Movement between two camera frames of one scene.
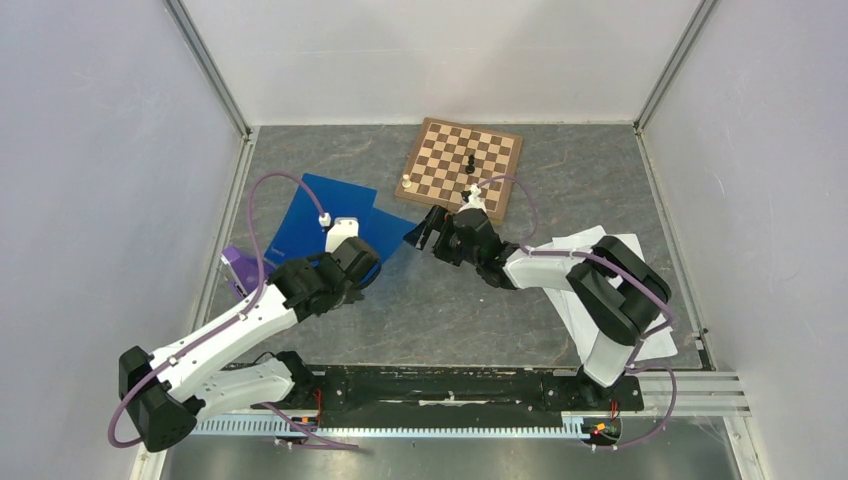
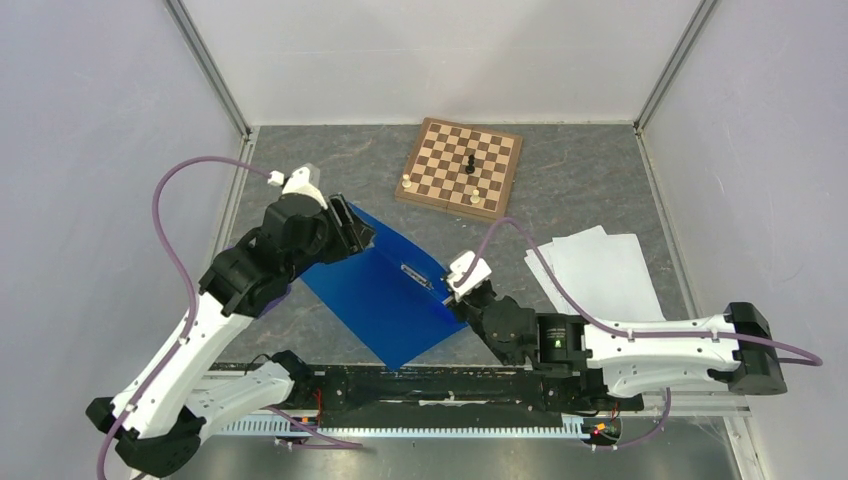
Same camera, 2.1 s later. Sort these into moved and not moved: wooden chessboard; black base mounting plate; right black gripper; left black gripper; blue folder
Moved: blue folder; left black gripper; right black gripper
Not moved: wooden chessboard; black base mounting plate
